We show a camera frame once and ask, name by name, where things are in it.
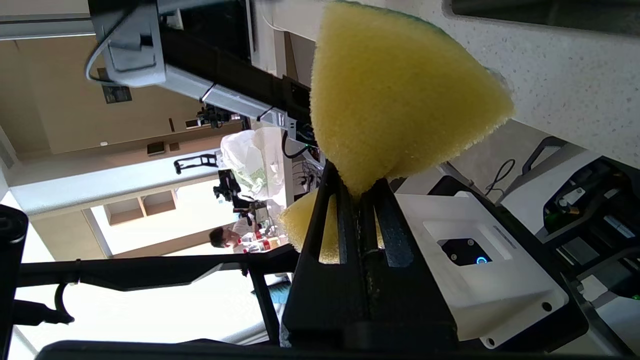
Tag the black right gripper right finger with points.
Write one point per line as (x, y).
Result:
(410, 300)

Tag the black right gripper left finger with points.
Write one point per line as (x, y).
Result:
(325, 300)

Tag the yellow and green sponge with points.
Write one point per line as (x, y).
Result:
(390, 90)

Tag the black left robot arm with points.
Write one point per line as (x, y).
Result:
(150, 270)

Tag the stainless steel sink basin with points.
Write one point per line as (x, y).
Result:
(550, 12)

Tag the white robot torso panel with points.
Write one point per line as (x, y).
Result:
(440, 215)

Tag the dark-haired person white shirt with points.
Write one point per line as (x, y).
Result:
(220, 237)

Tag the white plastic bag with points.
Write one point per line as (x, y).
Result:
(250, 150)

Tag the grey aluminium beam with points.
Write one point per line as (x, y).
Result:
(225, 97)

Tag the grey metal box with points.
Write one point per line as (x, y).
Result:
(135, 60)

